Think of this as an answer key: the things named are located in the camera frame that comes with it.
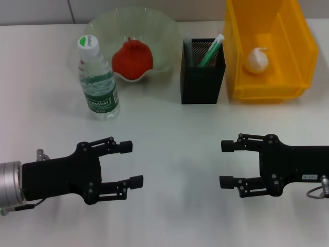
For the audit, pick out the black mesh pen holder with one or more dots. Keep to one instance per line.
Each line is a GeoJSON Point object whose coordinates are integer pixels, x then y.
{"type": "Point", "coordinates": [200, 85]}

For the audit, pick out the yellow plastic storage bin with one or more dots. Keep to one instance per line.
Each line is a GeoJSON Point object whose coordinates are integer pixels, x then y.
{"type": "Point", "coordinates": [282, 87]}

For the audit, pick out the white and silver left arm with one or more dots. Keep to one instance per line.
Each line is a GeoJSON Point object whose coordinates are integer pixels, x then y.
{"type": "Point", "coordinates": [10, 185]}

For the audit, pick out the silver left gripper connector stud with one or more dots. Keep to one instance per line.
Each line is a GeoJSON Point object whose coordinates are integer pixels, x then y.
{"type": "Point", "coordinates": [41, 154]}

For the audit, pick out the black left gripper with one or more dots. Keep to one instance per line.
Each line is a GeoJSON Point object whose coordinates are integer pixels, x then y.
{"type": "Point", "coordinates": [61, 177]}

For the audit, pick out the white garlic bulb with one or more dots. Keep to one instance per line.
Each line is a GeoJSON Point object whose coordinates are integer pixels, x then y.
{"type": "Point", "coordinates": [257, 61]}

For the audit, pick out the silver right gripper connector stud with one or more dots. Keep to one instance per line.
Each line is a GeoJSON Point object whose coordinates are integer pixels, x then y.
{"type": "Point", "coordinates": [325, 185]}

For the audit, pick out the silver left arm elbow plug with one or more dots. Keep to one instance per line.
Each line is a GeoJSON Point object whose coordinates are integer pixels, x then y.
{"type": "Point", "coordinates": [4, 211]}

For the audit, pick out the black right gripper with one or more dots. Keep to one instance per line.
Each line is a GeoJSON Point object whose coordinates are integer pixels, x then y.
{"type": "Point", "coordinates": [295, 162]}

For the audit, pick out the red-orange fruit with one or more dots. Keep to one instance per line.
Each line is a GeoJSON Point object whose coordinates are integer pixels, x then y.
{"type": "Point", "coordinates": [131, 61]}

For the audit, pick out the pale green wavy glass bowl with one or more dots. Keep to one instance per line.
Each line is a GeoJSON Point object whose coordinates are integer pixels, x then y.
{"type": "Point", "coordinates": [159, 38]}

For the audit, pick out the green utility knife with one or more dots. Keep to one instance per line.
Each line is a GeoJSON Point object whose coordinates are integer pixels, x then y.
{"type": "Point", "coordinates": [210, 51]}

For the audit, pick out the silver gripper connector stud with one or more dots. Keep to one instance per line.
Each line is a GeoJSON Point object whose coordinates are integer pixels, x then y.
{"type": "Point", "coordinates": [41, 154]}
{"type": "Point", "coordinates": [325, 185]}

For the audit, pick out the clear green-label water bottle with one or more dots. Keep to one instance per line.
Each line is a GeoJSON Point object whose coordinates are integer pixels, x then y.
{"type": "Point", "coordinates": [101, 103]}

